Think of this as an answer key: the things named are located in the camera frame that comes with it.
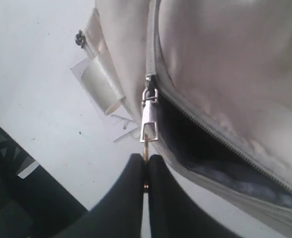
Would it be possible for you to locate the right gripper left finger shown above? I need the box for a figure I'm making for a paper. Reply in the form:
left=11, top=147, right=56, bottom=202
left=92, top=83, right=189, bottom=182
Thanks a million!
left=55, top=154, right=145, bottom=238

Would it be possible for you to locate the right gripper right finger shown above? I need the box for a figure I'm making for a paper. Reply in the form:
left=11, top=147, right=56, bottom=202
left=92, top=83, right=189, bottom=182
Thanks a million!
left=148, top=155, right=237, bottom=238

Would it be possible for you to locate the cream fabric duffel bag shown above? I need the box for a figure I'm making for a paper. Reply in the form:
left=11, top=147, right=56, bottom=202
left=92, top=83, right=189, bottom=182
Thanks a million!
left=75, top=0, right=292, bottom=238

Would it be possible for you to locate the white square hang tag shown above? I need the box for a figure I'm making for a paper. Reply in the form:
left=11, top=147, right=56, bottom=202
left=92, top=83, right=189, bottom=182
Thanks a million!
left=103, top=106, right=139, bottom=141

